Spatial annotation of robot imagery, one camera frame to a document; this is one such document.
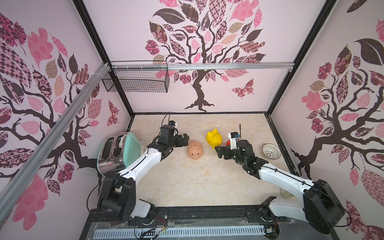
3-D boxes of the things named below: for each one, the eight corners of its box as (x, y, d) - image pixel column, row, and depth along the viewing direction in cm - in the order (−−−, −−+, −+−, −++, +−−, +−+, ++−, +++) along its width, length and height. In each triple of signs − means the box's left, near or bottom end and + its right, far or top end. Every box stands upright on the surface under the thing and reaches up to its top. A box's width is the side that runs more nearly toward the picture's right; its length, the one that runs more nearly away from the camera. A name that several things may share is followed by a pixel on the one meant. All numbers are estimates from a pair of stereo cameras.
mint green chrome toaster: (111, 182, 87) (94, 168, 71) (113, 154, 99) (98, 137, 84) (144, 173, 90) (134, 158, 75) (142, 147, 102) (133, 130, 87)
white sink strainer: (259, 153, 99) (262, 149, 95) (263, 145, 103) (265, 141, 99) (276, 162, 94) (279, 158, 91) (279, 153, 99) (283, 149, 95)
